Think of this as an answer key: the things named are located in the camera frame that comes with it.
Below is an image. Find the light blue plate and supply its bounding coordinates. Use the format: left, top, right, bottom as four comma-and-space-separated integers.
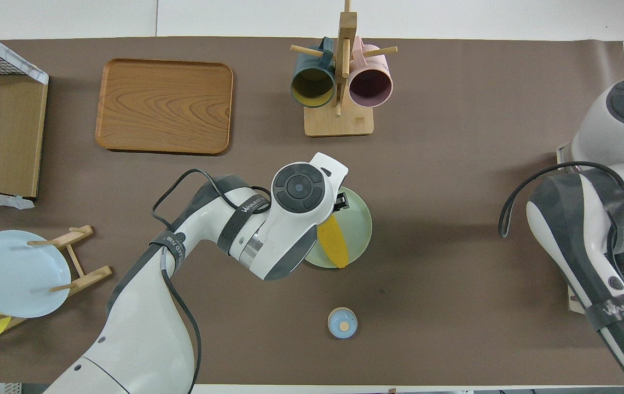
0, 230, 72, 319

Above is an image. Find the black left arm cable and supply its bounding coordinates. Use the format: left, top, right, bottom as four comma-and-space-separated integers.
151, 168, 272, 394

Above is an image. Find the wooden mug tree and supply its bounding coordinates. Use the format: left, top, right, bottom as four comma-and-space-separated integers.
290, 0, 399, 137

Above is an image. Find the wooden serving tray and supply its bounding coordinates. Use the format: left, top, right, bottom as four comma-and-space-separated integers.
95, 58, 235, 156

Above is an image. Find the pink mug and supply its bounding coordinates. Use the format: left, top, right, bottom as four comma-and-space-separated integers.
348, 37, 395, 109

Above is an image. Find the yellow corn cob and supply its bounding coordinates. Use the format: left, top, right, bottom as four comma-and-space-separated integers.
317, 214, 350, 269

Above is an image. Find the dark blue mug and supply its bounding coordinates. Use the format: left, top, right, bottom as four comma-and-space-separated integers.
290, 37, 338, 109

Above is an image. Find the wooden plate rack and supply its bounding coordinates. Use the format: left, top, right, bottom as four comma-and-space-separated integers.
0, 224, 113, 332

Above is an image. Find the brown table mat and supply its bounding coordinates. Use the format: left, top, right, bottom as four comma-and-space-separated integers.
0, 36, 624, 387

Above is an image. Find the blue lid with wooden knob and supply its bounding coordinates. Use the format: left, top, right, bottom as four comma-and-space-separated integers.
327, 307, 359, 340

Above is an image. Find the pale green plate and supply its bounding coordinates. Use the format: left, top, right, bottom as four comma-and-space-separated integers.
303, 186, 373, 270

